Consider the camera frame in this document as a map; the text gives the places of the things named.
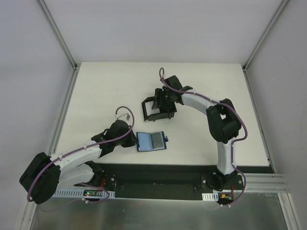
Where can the blue leather card holder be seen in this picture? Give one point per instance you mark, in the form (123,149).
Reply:
(145,144)

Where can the left aluminium frame post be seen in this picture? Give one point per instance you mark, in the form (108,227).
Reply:
(57,33)

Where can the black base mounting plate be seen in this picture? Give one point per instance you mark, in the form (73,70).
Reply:
(174,182)

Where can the left white cable duct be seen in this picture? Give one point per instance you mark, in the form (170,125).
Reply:
(83,193)

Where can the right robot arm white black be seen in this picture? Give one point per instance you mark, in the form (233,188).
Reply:
(223,123)

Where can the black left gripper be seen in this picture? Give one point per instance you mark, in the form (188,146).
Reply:
(132,141)

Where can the white cable duct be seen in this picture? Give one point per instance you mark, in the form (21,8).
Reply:
(83,193)
(210,197)

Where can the aluminium frame post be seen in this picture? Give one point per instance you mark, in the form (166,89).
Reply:
(57,33)
(266,32)

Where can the right white cable duct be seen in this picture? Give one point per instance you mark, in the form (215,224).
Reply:
(210,197)

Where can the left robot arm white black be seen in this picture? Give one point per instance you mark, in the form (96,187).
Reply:
(45,175)

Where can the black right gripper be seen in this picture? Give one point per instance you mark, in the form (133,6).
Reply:
(164,113)

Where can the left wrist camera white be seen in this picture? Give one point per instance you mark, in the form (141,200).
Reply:
(124,117)

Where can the black plastic card tray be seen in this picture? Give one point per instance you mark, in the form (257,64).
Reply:
(154,110)

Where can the right aluminium frame post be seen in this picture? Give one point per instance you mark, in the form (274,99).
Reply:
(266,32)

